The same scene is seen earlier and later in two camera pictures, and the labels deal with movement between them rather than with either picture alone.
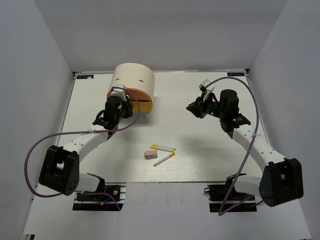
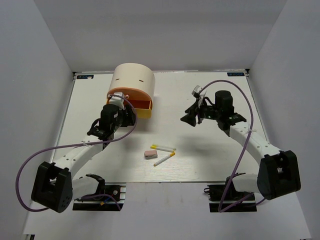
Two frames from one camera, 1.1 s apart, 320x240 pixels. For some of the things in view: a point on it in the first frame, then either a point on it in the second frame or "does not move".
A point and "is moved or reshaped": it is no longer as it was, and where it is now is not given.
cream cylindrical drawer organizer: (136, 75) does not move
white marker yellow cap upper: (170, 150) does not move
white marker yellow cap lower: (160, 161) does not move
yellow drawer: (145, 106) is moved or reshaped
